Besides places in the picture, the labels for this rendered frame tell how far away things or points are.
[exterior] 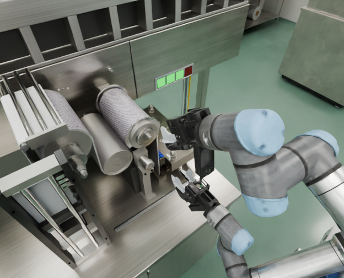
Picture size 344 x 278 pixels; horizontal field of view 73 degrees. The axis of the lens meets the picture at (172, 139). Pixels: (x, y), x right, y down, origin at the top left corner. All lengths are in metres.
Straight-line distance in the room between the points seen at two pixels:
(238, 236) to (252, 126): 0.49
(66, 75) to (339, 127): 2.92
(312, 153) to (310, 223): 1.84
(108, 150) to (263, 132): 0.61
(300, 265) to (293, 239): 1.38
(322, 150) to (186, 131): 0.27
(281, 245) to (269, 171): 1.74
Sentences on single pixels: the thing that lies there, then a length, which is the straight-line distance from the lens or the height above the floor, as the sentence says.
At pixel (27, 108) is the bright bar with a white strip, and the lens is 0.80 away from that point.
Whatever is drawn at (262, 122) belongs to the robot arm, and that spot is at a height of 1.63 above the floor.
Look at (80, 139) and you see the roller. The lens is 0.76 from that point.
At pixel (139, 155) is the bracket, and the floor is 1.20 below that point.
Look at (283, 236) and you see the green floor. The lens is 2.18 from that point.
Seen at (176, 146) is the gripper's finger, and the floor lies 1.44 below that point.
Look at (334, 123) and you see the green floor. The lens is 3.31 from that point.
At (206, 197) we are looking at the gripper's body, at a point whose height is 1.15.
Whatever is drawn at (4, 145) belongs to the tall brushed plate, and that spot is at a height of 1.19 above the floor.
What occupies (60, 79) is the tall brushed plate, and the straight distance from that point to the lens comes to 1.01.
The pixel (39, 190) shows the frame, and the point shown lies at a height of 1.36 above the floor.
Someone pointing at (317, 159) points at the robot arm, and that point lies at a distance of 0.51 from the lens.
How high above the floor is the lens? 1.88
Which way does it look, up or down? 47 degrees down
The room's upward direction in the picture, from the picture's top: straight up
